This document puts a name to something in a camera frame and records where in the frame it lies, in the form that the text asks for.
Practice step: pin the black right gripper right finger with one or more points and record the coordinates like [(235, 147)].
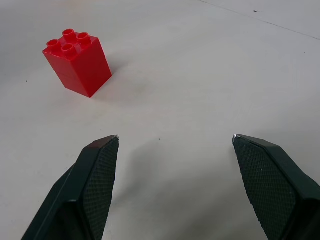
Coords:
[(272, 190)]

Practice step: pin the red toy building block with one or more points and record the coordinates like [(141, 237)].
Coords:
[(80, 66)]

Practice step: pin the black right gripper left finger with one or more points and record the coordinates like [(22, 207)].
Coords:
[(85, 190)]

